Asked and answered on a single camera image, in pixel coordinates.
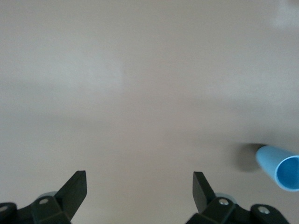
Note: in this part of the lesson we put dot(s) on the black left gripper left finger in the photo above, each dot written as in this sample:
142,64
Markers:
71,196

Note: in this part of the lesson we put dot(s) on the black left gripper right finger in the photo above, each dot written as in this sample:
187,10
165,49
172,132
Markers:
203,196

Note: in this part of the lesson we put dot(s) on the light blue cup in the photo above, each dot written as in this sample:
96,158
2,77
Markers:
268,158

